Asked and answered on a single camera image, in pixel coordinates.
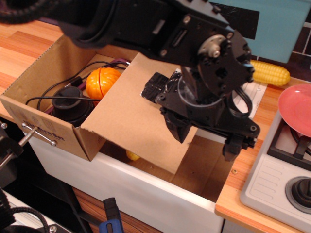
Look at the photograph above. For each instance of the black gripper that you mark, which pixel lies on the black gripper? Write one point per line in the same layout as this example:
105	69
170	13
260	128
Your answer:
227	116

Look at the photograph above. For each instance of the brown cardboard kitchen set box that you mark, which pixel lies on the brown cardboard kitchen set box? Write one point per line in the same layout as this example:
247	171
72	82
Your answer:
123	119

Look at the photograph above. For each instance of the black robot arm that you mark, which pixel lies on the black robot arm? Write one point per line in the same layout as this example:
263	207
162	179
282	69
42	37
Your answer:
214	58

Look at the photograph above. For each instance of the yellow toy corn in sink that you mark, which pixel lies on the yellow toy corn in sink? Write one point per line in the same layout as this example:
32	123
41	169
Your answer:
132	156

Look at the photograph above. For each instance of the white toy sink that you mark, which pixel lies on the white toy sink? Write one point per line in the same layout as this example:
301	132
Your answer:
142	195

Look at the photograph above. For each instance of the grey toy stove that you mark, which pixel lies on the grey toy stove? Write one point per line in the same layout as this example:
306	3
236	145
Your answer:
268	186

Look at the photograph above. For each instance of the yellow toy corn on counter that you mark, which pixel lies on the yellow toy corn on counter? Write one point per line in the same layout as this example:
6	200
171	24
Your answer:
270	74

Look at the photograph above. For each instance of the pink plate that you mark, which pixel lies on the pink plate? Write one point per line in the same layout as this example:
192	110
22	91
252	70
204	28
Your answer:
294	106

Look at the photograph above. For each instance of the black stove knob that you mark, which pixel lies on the black stove knob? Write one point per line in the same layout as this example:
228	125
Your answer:
298	193

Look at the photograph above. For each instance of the orange toy pumpkin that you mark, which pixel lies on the orange toy pumpkin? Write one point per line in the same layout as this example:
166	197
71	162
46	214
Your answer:
99	82

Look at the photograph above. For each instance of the teal box with black panel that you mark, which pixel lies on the teal box with black panel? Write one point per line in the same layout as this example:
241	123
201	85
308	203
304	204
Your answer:
270	27

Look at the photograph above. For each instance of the metal clamp with black body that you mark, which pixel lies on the metal clamp with black body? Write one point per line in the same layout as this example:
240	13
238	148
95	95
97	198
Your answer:
11	149

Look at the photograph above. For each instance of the blue black clamp handle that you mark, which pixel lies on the blue black clamp handle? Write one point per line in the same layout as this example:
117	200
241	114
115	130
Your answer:
113	224

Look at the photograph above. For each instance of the black round device with cable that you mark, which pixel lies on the black round device with cable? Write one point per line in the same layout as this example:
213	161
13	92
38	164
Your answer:
70	101

